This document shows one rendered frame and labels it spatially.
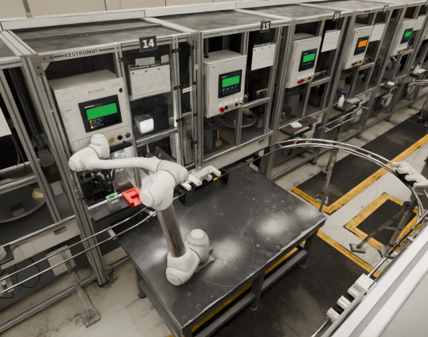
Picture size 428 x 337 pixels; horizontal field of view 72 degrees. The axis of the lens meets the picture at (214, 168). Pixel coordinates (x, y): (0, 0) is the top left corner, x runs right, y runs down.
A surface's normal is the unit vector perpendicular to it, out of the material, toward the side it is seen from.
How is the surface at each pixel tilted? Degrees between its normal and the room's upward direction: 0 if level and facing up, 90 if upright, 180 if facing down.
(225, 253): 0
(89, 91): 90
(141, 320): 0
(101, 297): 0
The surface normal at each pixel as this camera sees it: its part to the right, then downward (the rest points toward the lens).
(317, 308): 0.02, -0.82
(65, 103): 0.63, 0.46
